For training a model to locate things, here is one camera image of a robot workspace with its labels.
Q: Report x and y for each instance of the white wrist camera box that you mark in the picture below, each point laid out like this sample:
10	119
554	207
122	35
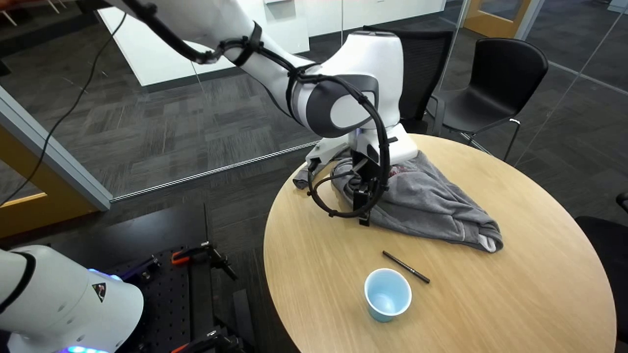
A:
326	154

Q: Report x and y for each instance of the black plastic chair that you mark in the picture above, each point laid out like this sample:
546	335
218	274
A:
503	78

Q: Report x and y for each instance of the blue plastic cup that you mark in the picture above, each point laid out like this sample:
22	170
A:
387	294

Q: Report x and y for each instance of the yellow wooden door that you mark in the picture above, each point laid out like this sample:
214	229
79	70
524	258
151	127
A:
497	15

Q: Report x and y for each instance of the grey hoodie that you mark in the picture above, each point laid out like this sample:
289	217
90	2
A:
432	202

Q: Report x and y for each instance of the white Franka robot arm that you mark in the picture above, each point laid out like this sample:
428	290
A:
365	58

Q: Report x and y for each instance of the black office chair with armrest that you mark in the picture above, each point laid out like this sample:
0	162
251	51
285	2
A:
424	70

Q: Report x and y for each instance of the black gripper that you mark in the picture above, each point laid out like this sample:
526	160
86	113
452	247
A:
365	168

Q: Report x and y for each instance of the black pen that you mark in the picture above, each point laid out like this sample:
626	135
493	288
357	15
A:
404	266

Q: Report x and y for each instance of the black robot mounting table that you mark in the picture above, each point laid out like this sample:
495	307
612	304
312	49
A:
183	300

